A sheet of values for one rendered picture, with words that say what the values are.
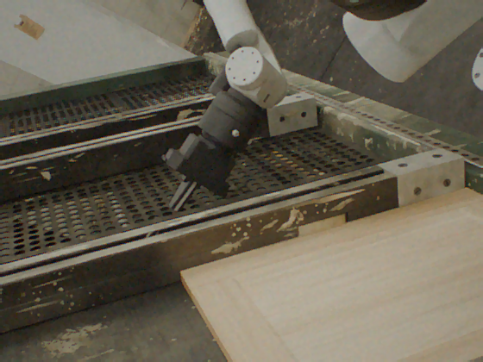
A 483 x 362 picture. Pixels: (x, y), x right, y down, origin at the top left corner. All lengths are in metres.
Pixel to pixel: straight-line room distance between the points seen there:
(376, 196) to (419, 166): 0.09
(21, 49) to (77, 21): 0.41
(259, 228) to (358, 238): 0.14
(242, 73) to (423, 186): 0.33
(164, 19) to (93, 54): 1.59
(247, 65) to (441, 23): 0.60
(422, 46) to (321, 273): 0.47
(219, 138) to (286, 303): 0.33
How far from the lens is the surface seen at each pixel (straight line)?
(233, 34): 1.08
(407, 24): 0.42
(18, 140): 1.57
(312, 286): 0.82
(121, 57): 4.53
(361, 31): 0.45
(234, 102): 1.02
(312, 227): 0.95
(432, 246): 0.91
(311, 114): 1.50
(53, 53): 4.50
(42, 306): 0.89
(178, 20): 6.00
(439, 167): 1.04
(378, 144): 1.29
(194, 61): 2.34
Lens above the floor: 1.64
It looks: 26 degrees down
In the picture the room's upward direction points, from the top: 66 degrees counter-clockwise
